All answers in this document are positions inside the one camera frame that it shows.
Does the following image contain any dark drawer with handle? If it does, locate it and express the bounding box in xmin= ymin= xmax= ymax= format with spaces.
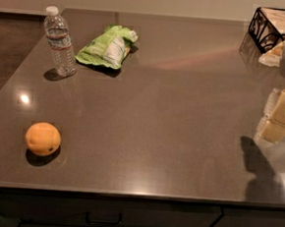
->
xmin=0 ymin=193 xmax=220 ymax=227

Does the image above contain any black wire basket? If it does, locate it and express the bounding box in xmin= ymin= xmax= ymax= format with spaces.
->
xmin=248 ymin=7 xmax=285 ymax=53

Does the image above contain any clear plastic water bottle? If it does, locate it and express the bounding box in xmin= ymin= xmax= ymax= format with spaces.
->
xmin=44 ymin=6 xmax=76 ymax=78

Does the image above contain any pale packet beside basket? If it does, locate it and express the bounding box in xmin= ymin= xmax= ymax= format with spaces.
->
xmin=258 ymin=41 xmax=285 ymax=67

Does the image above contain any orange fruit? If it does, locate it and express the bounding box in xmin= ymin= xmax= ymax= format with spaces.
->
xmin=25 ymin=122 xmax=62 ymax=156

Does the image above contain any green chip bag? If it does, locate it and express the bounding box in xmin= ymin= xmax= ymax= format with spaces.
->
xmin=75 ymin=25 xmax=138 ymax=70

